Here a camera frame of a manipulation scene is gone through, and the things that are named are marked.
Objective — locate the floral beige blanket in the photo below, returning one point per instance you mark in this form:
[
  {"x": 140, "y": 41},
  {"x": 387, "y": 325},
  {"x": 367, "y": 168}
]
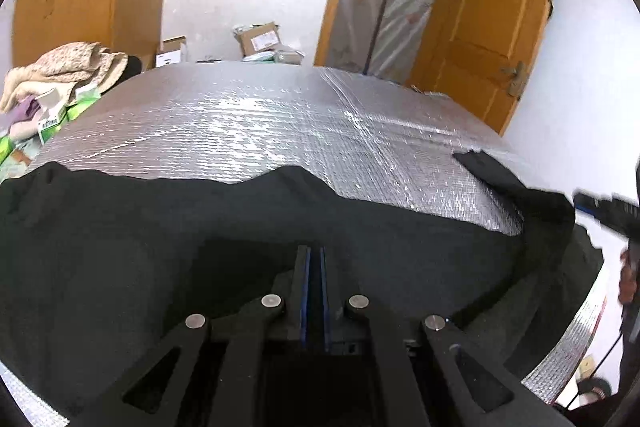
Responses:
[{"x": 65, "y": 62}]

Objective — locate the white carton box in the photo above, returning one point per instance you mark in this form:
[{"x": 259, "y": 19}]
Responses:
[{"x": 171, "y": 54}]

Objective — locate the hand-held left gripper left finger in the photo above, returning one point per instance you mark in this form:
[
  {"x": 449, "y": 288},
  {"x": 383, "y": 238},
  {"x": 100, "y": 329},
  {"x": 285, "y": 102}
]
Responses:
[{"x": 302, "y": 302}]

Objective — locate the dark cloth bundle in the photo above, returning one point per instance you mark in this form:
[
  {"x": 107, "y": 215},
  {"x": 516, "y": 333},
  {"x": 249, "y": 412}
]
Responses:
[{"x": 131, "y": 68}]

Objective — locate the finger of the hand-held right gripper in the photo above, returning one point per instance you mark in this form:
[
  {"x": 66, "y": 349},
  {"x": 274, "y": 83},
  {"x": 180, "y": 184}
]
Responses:
[{"x": 597, "y": 207}]

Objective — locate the green tissue pack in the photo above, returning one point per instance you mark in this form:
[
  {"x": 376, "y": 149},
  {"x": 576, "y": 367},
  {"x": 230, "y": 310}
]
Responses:
[
  {"x": 7, "y": 152},
  {"x": 85, "y": 104}
]

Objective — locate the purple folded cloth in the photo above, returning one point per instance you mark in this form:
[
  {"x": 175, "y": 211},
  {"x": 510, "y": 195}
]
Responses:
[{"x": 20, "y": 113}]

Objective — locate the wooden door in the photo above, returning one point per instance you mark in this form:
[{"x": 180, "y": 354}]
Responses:
[{"x": 485, "y": 17}]

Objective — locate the beige folded cloth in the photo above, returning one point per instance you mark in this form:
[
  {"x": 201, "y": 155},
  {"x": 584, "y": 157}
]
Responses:
[{"x": 22, "y": 132}]

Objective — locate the silver foil mat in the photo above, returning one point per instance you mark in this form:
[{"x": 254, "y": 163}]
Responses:
[{"x": 250, "y": 122}]

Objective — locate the black pants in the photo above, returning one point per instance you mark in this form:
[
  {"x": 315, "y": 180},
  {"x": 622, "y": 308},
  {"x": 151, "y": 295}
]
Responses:
[{"x": 150, "y": 232}]

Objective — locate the pale green parcel bag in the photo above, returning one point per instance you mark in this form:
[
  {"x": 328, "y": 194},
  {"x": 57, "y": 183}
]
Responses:
[{"x": 280, "y": 58}]

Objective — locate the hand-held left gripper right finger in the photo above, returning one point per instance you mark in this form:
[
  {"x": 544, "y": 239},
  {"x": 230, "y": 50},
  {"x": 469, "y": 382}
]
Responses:
[{"x": 326, "y": 302}]

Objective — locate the white green medicine box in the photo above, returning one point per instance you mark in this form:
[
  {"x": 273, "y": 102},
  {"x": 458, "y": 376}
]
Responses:
[{"x": 52, "y": 117}]

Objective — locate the brown cardboard box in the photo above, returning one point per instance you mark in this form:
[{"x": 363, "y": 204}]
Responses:
[{"x": 257, "y": 39}]

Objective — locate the person's right hand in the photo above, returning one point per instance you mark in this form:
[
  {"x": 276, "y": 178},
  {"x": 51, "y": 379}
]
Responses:
[{"x": 631, "y": 282}]

